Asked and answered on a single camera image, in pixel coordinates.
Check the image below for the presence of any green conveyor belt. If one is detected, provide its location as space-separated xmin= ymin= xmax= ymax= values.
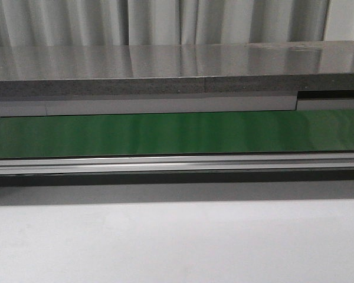
xmin=0 ymin=110 xmax=354 ymax=159

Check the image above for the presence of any white pleated curtain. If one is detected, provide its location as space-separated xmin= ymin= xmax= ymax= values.
xmin=0 ymin=1 xmax=354 ymax=47

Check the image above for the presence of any grey conveyor back rail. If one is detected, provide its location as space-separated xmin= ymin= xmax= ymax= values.
xmin=0 ymin=90 xmax=354 ymax=117

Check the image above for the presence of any aluminium conveyor front rail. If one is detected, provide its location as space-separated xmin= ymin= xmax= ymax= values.
xmin=0 ymin=152 xmax=354 ymax=175

